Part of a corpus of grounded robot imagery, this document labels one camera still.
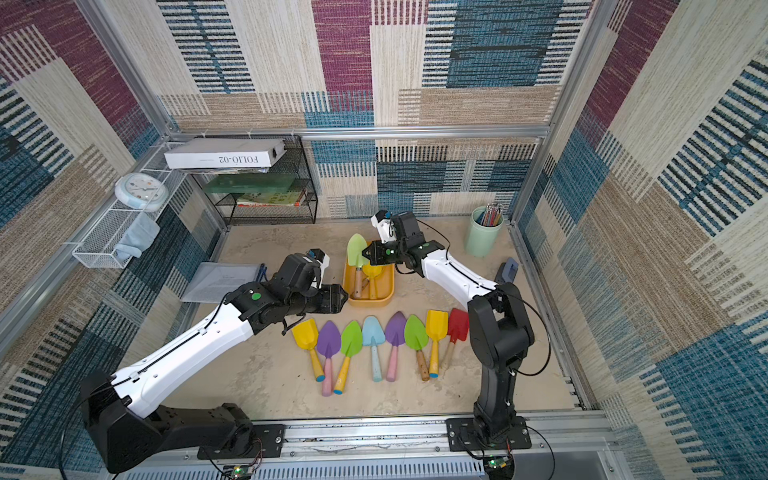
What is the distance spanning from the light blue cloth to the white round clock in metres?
0.04

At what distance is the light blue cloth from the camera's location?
2.18 ft

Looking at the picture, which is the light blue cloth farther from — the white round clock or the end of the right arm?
the end of the right arm

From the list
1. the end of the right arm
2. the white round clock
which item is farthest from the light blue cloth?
the end of the right arm

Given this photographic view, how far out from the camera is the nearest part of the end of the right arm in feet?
2.24

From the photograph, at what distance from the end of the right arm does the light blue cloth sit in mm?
533

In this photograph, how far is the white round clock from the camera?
73 centimetres
